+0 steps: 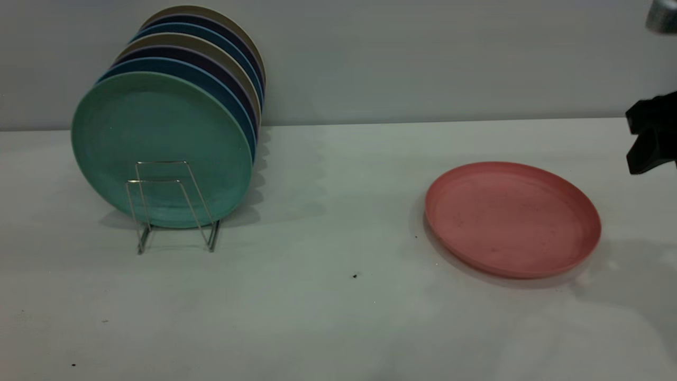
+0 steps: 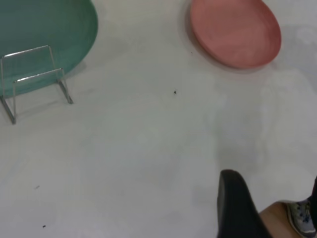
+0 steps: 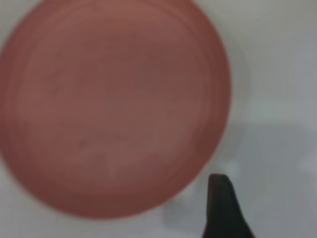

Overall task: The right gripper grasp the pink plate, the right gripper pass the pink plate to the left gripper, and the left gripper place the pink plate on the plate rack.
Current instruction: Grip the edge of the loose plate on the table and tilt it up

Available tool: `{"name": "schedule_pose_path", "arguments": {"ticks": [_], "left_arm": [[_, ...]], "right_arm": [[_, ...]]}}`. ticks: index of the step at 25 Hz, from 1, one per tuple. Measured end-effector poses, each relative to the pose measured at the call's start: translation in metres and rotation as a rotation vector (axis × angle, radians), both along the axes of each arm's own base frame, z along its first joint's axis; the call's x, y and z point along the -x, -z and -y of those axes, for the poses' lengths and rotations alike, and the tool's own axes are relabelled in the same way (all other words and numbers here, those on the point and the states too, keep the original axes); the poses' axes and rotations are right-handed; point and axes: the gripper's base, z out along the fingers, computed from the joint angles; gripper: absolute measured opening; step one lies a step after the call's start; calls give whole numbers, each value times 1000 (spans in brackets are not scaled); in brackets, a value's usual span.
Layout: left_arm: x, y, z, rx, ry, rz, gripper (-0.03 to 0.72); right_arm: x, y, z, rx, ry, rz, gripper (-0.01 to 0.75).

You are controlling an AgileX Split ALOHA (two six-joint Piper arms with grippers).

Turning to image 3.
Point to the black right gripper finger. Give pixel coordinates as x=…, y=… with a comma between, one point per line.
x=223, y=210

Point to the pink round plate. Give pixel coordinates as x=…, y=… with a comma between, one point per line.
x=111, y=99

